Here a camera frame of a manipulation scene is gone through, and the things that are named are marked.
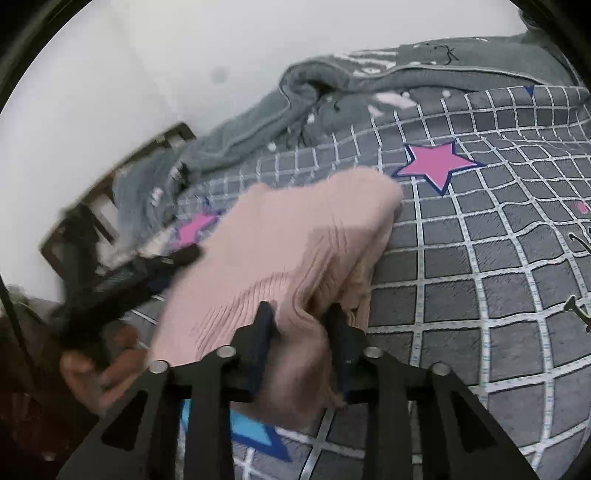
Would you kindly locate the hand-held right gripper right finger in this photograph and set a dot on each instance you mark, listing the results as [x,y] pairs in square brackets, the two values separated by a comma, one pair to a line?
[345,353]

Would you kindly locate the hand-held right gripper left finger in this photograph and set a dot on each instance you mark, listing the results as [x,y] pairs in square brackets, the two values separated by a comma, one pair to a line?
[261,341]

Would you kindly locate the pink knit sweater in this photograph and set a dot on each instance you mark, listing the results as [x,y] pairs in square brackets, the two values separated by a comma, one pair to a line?
[286,230]

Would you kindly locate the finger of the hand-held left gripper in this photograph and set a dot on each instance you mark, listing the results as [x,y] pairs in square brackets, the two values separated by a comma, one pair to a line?
[173,258]

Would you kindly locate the grey checked star bed sheet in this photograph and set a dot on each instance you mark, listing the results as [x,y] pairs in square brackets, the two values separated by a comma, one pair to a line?
[461,277]

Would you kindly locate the person's left hand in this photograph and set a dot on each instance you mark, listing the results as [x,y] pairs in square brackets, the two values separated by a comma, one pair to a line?
[97,383]

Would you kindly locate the grey-green fleece blanket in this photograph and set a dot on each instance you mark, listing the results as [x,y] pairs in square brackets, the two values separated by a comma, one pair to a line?
[415,74]

